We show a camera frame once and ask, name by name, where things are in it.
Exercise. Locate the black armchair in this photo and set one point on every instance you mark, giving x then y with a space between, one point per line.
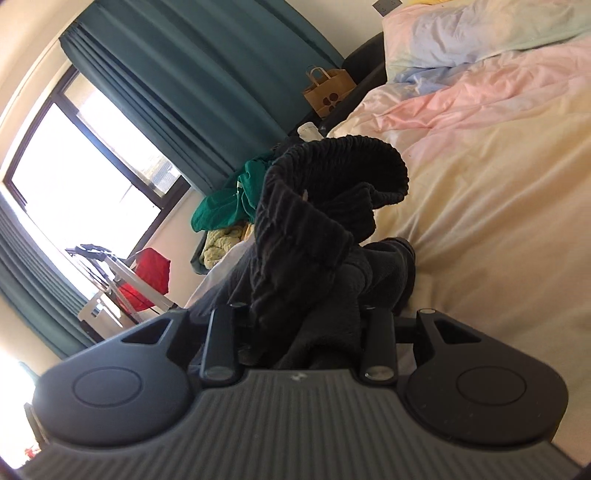
366 66

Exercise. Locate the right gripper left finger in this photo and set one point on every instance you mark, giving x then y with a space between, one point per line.
219 362

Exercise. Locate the green garment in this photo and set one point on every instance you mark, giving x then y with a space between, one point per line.
237 199

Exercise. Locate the red garment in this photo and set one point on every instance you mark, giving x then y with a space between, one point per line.
145 276

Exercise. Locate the pastel bed sheet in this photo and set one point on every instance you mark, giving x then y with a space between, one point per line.
488 103

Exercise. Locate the black pants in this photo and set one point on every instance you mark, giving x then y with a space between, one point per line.
313 264

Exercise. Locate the brown paper bag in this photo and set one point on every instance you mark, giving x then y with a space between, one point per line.
328 88

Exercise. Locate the window frame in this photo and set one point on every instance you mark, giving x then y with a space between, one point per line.
84 174

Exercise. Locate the yellow knitted garment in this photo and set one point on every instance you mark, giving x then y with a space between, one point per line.
219 242

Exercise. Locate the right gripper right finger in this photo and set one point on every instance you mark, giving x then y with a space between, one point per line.
379 363

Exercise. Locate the garment steamer stand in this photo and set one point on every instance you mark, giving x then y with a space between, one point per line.
101 267

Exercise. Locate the left teal curtain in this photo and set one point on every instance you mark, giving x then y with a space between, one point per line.
41 295

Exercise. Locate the right teal curtain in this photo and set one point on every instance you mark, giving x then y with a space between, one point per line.
210 84

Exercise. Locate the teal curtain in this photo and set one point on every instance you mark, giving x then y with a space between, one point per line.
41 295
210 84

